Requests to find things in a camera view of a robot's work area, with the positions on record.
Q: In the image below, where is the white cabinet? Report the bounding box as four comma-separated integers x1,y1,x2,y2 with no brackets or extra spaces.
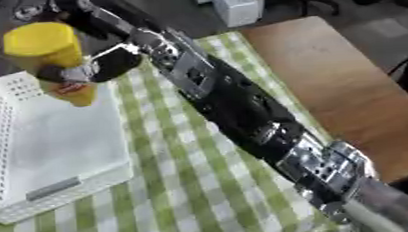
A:
210,0,269,29

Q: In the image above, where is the white perforated plastic basket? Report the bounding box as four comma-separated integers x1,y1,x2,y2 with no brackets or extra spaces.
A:
0,65,139,227

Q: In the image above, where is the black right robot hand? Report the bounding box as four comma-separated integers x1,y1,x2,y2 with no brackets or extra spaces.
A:
10,0,162,88

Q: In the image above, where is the yellow squeeze bottle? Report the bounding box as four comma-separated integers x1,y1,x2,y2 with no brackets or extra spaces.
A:
0,18,102,112

